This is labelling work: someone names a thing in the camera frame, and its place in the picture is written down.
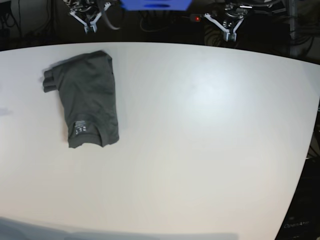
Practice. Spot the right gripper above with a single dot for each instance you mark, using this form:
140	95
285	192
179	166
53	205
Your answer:
87	12

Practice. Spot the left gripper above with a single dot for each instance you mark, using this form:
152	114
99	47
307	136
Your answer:
231	18

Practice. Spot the dark grey T-shirt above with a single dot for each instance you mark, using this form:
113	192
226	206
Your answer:
87	91

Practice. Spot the black power strip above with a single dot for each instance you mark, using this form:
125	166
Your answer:
196	18

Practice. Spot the blue plastic bin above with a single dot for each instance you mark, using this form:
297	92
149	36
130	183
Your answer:
157	5

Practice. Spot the black OpenArm base box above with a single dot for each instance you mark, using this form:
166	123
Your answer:
302	220

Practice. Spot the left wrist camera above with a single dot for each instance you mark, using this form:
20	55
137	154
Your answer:
229	37

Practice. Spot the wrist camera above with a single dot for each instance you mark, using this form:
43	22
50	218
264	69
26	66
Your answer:
229	37
90	29

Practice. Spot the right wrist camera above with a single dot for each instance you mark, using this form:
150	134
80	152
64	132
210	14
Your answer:
90	29

